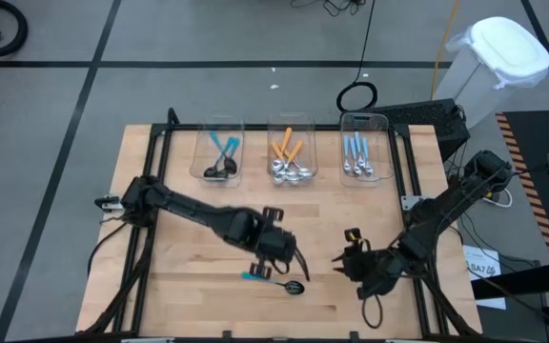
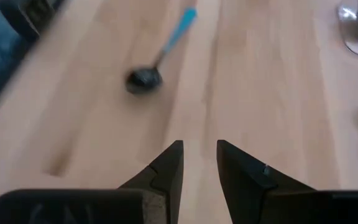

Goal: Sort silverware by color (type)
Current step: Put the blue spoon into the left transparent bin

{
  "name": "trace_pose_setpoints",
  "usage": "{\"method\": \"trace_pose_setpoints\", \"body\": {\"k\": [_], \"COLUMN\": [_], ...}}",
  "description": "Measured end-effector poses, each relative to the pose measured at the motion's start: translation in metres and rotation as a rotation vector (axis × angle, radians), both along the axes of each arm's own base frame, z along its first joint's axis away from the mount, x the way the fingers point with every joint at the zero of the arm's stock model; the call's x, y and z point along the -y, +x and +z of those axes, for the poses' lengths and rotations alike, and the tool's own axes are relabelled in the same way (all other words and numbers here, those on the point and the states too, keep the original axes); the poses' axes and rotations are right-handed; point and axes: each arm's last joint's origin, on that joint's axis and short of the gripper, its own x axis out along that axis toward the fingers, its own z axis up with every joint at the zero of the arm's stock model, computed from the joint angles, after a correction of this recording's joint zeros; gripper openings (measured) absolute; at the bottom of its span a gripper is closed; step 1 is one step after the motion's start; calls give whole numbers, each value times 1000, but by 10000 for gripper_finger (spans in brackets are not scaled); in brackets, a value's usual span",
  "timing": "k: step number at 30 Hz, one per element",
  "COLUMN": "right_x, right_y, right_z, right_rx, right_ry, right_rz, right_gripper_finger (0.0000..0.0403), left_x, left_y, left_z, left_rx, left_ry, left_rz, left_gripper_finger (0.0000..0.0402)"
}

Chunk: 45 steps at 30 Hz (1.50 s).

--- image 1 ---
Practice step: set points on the black hazard striped mat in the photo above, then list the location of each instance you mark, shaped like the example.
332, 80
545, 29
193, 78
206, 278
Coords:
532, 133

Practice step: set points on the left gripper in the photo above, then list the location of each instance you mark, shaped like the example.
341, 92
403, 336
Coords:
277, 245

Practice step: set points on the black computer case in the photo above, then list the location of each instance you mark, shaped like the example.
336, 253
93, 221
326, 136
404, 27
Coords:
427, 116

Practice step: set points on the white paper sheet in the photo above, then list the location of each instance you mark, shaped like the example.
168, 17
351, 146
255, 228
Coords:
481, 257

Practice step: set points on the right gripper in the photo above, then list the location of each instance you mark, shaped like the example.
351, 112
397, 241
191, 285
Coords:
374, 269

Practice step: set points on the white lidded trash bin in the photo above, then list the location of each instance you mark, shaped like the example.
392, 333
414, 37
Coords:
508, 47

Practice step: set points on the black metal table frame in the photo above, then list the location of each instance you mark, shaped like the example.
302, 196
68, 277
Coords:
255, 127

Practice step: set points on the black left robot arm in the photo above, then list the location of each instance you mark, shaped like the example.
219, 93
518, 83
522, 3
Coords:
189, 207

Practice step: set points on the silver mounting bracket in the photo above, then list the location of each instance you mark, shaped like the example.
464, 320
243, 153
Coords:
407, 202
112, 205

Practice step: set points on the black metal beam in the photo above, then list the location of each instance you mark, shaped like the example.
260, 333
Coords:
517, 287

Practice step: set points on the clear plastic bin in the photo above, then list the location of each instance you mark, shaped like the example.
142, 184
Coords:
381, 143
199, 143
307, 128

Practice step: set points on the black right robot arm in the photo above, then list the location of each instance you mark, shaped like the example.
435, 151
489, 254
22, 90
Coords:
446, 209

